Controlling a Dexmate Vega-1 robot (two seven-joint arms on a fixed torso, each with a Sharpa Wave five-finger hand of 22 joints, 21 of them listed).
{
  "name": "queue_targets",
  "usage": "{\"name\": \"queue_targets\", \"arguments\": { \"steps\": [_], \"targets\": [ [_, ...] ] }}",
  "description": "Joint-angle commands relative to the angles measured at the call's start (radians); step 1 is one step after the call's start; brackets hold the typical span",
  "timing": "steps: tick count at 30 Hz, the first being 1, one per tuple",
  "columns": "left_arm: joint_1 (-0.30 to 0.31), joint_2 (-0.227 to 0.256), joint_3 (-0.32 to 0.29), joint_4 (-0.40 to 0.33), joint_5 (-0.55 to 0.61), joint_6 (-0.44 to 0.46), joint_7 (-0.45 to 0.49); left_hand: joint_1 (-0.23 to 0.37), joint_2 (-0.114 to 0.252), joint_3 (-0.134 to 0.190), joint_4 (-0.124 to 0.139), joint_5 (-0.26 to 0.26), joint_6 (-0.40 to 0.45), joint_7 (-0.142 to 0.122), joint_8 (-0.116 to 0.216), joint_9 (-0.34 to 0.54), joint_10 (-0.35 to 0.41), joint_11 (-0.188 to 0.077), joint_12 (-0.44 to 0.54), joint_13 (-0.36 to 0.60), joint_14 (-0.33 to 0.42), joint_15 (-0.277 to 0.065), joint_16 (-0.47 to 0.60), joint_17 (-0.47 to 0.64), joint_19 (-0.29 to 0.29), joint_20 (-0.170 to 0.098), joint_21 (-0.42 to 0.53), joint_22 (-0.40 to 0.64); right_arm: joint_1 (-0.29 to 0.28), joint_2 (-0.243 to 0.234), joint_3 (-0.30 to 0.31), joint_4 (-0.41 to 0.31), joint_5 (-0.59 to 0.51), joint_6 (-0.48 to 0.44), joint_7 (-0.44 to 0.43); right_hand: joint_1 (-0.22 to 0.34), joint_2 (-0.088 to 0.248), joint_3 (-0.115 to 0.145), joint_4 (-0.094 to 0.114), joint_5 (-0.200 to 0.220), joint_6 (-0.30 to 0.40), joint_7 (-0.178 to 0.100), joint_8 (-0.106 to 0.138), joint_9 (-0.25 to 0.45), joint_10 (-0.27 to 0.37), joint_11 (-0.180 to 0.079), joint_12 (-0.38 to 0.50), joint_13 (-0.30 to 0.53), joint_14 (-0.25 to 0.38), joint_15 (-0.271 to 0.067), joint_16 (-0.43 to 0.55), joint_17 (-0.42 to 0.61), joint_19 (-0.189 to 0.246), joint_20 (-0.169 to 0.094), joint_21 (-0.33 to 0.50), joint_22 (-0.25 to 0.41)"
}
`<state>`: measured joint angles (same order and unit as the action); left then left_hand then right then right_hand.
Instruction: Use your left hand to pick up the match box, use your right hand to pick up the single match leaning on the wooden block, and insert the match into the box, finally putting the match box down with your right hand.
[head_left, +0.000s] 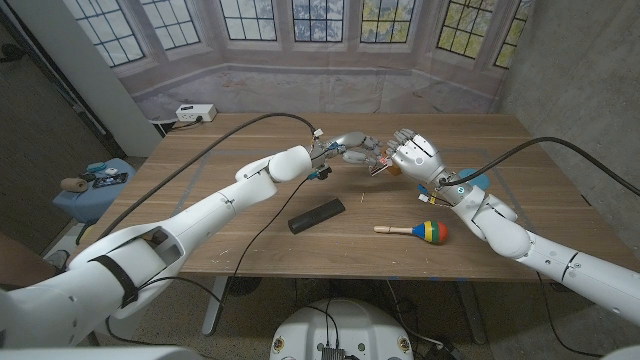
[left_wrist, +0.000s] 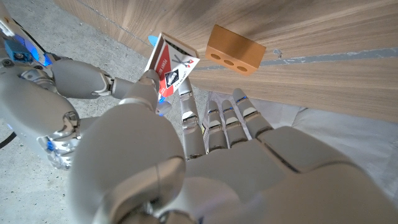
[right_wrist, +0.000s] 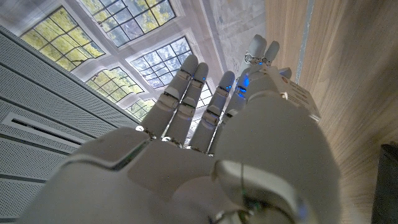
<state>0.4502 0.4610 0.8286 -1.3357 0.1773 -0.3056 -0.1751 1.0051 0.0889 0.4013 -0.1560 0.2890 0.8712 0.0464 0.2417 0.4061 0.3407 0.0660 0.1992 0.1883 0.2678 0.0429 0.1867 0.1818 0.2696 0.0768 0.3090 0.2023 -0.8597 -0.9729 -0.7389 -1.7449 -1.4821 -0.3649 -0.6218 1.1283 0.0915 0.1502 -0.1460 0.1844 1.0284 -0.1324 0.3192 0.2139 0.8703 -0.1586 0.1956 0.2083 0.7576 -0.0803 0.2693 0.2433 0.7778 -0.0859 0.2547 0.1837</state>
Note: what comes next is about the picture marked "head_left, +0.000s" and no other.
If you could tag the teal small case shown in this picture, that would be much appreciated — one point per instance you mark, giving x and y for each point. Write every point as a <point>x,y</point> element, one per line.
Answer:
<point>96,167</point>

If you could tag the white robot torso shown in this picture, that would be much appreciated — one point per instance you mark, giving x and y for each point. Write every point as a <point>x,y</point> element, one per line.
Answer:
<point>360,325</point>

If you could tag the orange wooden block with holes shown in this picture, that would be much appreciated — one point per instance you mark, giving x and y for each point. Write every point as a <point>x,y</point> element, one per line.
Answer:
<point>394,171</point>

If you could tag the person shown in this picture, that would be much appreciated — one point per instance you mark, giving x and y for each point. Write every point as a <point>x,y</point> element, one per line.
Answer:
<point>22,265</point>

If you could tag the white power strip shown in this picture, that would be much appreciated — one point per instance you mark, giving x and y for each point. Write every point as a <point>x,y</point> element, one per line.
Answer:
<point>196,112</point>

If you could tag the blue stool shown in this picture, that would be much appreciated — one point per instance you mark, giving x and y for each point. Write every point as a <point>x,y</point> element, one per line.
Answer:
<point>85,202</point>

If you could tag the black rectangular bar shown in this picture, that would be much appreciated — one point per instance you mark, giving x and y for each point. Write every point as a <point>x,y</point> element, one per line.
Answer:
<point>316,216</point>

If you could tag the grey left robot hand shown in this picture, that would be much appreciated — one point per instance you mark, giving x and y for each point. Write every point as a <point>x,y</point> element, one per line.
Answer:
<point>352,145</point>

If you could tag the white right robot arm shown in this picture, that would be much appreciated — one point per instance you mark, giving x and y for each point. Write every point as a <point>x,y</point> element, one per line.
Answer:
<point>550,255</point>

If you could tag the printed window backdrop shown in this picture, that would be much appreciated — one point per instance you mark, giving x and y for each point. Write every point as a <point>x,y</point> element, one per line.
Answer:
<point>320,90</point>

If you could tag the grey table leg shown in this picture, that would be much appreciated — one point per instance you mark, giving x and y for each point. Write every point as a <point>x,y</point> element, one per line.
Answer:
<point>472,310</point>

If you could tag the red and white match box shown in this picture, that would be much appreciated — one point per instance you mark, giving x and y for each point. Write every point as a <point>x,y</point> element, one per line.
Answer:
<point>381,167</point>

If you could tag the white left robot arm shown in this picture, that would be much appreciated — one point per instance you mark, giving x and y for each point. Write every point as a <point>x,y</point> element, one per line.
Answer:
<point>200,220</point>

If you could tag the small white gadget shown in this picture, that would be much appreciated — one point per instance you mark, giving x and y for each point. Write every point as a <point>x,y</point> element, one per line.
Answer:
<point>110,171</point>

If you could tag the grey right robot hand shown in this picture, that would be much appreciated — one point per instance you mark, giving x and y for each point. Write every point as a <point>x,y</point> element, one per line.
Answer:
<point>420,157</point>

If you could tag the colourful wooden maraca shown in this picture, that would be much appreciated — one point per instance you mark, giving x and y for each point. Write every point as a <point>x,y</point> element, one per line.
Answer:
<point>432,232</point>

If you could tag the white table leg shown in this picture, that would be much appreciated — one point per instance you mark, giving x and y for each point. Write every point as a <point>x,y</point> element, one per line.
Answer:
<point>215,305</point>

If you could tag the white pillar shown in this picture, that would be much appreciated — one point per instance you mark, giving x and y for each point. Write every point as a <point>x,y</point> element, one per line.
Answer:
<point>90,75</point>

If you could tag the teal round disc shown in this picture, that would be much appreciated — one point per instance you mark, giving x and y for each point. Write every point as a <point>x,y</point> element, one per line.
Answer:
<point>480,177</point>

